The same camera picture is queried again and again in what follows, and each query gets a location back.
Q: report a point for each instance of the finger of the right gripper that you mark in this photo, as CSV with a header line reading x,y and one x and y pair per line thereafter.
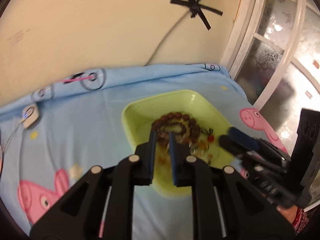
x,y
261,146
235,144

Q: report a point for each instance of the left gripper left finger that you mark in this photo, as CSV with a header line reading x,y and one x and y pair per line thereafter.
x,y
100,204

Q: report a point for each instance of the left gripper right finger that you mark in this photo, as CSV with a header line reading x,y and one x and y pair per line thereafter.
x,y
225,205

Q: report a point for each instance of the red bead charm pendant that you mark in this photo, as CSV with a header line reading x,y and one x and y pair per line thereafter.
x,y
209,134

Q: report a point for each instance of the person's right hand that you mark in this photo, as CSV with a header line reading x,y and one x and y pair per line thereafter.
x,y
289,214

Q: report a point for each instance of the light green plastic tray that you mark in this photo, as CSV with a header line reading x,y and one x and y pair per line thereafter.
x,y
185,113

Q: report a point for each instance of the blue cartoon pig bedsheet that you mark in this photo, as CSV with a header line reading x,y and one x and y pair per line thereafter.
x,y
80,126

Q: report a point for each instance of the white framed glass door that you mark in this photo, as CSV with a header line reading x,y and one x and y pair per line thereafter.
x,y
273,54

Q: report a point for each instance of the white square charger pad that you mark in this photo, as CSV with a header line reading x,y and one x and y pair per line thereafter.
x,y
30,116

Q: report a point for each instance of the black tape cross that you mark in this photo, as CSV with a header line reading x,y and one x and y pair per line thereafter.
x,y
195,7

